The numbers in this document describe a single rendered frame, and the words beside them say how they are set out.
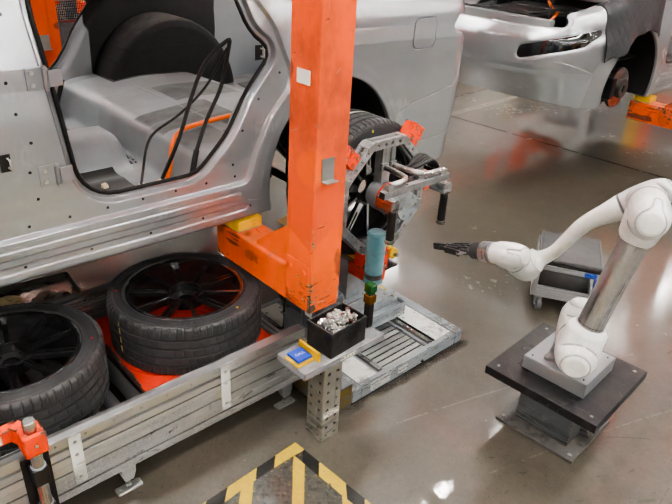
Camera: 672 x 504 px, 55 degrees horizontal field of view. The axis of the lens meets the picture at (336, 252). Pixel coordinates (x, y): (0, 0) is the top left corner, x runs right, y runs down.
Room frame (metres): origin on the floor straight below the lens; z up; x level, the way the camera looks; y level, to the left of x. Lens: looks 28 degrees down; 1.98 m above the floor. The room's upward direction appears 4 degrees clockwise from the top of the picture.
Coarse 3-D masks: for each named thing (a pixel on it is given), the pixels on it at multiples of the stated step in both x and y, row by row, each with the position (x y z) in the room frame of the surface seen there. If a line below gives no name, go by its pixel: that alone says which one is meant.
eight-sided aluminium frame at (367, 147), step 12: (396, 132) 2.80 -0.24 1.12; (360, 144) 2.64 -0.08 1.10; (372, 144) 2.62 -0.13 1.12; (384, 144) 2.67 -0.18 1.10; (396, 144) 2.72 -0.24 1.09; (408, 144) 2.79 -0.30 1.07; (360, 156) 2.59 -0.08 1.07; (408, 156) 2.85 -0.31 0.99; (360, 168) 2.58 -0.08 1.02; (420, 168) 2.86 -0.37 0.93; (348, 180) 2.53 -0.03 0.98; (348, 192) 2.53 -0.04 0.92; (420, 192) 2.87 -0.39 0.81; (420, 204) 2.88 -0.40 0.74; (396, 228) 2.79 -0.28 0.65; (348, 240) 2.55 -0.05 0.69; (396, 240) 2.77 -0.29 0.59; (360, 252) 2.60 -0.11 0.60
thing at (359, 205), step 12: (372, 156) 3.08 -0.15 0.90; (396, 156) 2.94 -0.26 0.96; (372, 168) 3.08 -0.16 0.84; (360, 180) 2.73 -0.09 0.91; (372, 180) 2.84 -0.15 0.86; (396, 180) 2.96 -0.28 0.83; (360, 192) 2.80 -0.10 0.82; (348, 204) 2.68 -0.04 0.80; (360, 204) 2.74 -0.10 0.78; (348, 216) 2.94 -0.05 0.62; (360, 216) 2.93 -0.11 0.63; (372, 216) 2.91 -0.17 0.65; (384, 216) 2.86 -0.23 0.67; (348, 228) 2.69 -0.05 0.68; (360, 228) 2.83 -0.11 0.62
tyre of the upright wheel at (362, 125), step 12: (360, 120) 2.76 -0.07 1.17; (372, 120) 2.76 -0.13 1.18; (384, 120) 2.80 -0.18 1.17; (360, 132) 2.68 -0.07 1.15; (372, 132) 2.73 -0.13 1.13; (384, 132) 2.79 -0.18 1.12; (348, 144) 2.64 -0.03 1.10; (408, 180) 2.93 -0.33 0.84; (384, 228) 2.84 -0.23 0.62; (360, 240) 2.73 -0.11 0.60; (348, 252) 2.67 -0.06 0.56
